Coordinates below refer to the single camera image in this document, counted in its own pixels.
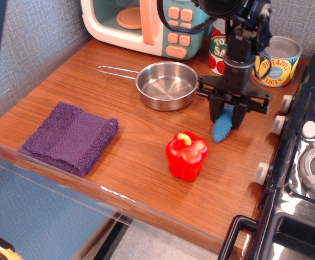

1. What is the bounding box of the white stove knob middle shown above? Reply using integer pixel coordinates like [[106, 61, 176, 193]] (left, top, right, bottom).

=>
[[272, 115, 286, 135]]

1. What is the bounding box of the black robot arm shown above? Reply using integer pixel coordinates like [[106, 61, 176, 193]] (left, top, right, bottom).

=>
[[157, 1, 272, 129]]

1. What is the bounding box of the clear acrylic table guard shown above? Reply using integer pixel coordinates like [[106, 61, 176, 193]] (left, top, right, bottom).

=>
[[0, 157, 217, 259]]

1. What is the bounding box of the teal toy microwave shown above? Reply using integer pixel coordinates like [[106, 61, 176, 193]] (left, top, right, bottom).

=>
[[80, 1, 212, 60]]

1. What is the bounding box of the pineapple slices can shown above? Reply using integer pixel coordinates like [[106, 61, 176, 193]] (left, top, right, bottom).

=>
[[252, 36, 302, 87]]

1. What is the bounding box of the tomato sauce can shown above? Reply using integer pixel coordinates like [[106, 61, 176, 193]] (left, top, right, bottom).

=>
[[208, 19, 227, 75]]

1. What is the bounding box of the white stove knob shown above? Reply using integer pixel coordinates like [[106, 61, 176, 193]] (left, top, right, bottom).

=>
[[272, 115, 286, 135], [254, 162, 269, 185], [279, 95, 293, 114]]

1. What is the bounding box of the small steel pan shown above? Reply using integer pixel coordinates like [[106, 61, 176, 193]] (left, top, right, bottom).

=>
[[97, 61, 198, 112]]

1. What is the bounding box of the purple folded towel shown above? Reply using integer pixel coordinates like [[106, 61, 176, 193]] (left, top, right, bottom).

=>
[[18, 101, 119, 177]]

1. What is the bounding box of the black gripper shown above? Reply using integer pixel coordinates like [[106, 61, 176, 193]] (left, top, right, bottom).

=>
[[198, 58, 272, 129]]

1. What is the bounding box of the white stove knob rear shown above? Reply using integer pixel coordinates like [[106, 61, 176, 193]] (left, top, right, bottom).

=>
[[279, 95, 293, 114]]

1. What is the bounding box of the blue handled metal fork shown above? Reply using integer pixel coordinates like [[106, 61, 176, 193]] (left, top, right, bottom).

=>
[[212, 105, 234, 143]]

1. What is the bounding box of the orange object bottom left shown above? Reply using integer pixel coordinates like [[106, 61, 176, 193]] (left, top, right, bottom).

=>
[[0, 242, 22, 260]]

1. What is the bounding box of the black toy stove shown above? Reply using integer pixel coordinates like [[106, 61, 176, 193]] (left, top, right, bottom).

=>
[[218, 53, 315, 259]]

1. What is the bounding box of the white stove knob front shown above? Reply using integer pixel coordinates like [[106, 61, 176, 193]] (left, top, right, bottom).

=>
[[254, 162, 269, 185]]

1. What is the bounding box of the red bell pepper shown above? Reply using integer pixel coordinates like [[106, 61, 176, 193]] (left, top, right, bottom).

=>
[[166, 131, 209, 182]]

